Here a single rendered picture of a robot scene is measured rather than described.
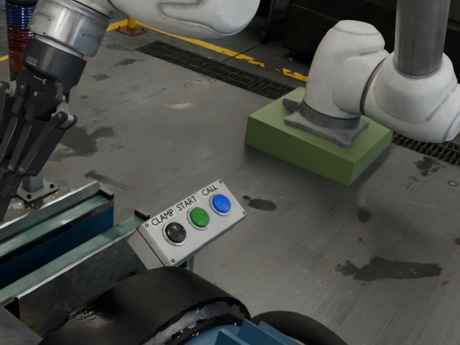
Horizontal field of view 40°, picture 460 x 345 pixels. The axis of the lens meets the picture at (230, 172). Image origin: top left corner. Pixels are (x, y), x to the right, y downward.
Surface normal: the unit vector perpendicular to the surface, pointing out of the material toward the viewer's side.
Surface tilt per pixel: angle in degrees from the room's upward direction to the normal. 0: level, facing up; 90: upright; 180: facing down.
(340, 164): 90
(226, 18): 87
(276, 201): 0
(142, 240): 90
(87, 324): 13
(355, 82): 80
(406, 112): 114
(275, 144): 90
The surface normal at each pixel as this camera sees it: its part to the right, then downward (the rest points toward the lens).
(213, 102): 0.11, -0.85
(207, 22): -0.19, 0.79
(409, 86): -0.43, 0.22
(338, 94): -0.57, 0.42
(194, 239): 0.52, -0.51
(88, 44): 0.79, 0.40
